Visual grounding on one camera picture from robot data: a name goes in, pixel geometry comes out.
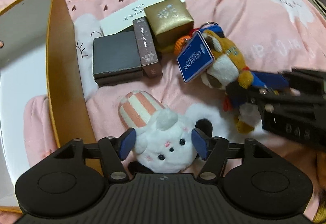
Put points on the gold square box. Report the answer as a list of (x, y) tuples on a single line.
[(169, 20)]

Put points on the white flat box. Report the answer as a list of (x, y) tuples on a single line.
[(123, 18)]

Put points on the red orange knitted ball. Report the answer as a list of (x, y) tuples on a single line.
[(182, 41)]

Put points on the pink cloud duvet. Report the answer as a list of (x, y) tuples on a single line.
[(271, 34)]

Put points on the black square box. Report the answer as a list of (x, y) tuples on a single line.
[(116, 59)]

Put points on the brown slim box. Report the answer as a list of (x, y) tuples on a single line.
[(146, 48)]

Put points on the orange cardboard box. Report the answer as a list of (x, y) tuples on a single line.
[(38, 57)]

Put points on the brown sailor bear plush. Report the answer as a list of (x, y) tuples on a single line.
[(215, 59)]

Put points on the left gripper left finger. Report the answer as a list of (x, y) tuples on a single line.
[(113, 151)]

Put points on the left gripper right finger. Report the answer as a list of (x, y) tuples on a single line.
[(213, 151)]

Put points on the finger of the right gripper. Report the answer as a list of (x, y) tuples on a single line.
[(305, 95), (297, 78)]

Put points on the white bunny plush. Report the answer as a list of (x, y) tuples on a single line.
[(163, 141)]

